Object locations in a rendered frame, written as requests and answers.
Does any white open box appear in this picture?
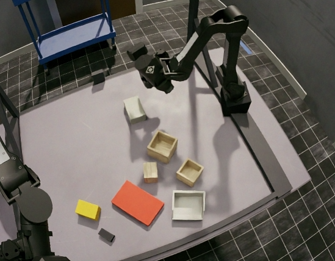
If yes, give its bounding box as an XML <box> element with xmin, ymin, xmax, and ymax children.
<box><xmin>172</xmin><ymin>190</ymin><xmax>205</xmax><ymax>220</ymax></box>

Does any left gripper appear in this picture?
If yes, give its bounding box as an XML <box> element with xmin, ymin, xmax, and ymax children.
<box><xmin>127</xmin><ymin>42</ymin><xmax>154</xmax><ymax>89</ymax></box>

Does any yellow rectangular block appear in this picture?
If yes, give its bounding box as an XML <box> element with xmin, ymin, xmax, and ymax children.
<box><xmin>75</xmin><ymin>199</ymin><xmax>101</xmax><ymax>221</ymax></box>

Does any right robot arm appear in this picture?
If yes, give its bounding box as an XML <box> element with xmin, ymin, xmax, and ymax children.
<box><xmin>0</xmin><ymin>136</ymin><xmax>52</xmax><ymax>261</ymax></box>

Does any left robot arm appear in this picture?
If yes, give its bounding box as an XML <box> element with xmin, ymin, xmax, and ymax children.
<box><xmin>134</xmin><ymin>5</ymin><xmax>249</xmax><ymax>103</ymax></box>

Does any orange-red flat rectangular block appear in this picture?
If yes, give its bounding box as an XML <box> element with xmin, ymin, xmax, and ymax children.
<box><xmin>111</xmin><ymin>180</ymin><xmax>165</xmax><ymax>227</ymax></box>

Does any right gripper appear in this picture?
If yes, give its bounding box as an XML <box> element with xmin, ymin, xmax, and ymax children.
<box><xmin>14</xmin><ymin>225</ymin><xmax>70</xmax><ymax>261</ymax></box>

